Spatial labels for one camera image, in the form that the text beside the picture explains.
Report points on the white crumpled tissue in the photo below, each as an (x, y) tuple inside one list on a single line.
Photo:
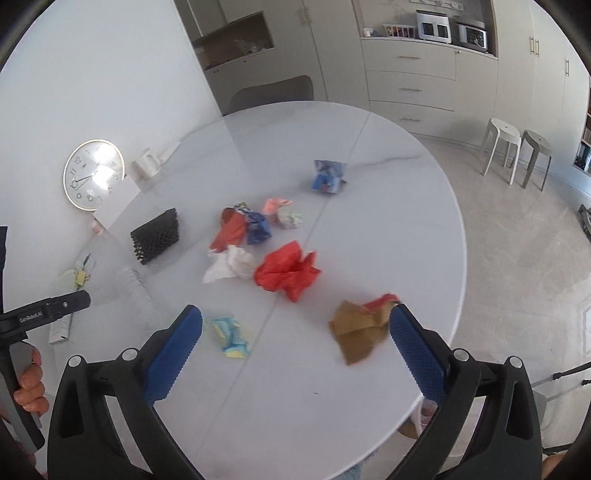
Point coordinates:
[(233, 262)]

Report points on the red paper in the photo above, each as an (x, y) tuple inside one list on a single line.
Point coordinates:
[(289, 270)]

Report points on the dark grey dining chair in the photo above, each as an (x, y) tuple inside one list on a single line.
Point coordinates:
[(299, 88)]

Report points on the grey stool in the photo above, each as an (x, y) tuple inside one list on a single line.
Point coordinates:
[(540, 146)]

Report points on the black ridged foam block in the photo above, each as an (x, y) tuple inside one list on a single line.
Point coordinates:
[(155, 236)]

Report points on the person left hand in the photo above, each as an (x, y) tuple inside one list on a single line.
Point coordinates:
[(31, 395)]

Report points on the round white wall clock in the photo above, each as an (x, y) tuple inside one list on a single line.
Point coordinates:
[(91, 173)]

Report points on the grey chair with black frame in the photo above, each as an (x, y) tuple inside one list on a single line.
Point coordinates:
[(562, 401)]

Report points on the blue patterned wrapper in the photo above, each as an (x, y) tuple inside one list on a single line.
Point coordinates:
[(329, 176)]

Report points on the white card box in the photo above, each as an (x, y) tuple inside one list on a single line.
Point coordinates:
[(116, 202)]

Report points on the yellow blue crumpled paper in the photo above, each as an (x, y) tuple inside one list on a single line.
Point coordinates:
[(228, 335)]

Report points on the dark blue crumpled wrapper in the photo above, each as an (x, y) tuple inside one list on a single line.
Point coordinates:
[(258, 228)]

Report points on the red snack wrapper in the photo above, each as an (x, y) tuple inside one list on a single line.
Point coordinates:
[(232, 233)]

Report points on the silver microwave oven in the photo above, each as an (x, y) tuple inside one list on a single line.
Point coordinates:
[(473, 36)]

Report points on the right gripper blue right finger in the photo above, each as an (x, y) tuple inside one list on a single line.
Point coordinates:
[(424, 352)]

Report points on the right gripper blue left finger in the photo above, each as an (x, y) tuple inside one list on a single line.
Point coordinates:
[(166, 352)]

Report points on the white plastic trash bin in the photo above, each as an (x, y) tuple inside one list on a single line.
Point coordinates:
[(422, 416)]

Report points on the pink crumpled paper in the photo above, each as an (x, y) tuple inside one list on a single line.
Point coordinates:
[(272, 206)]

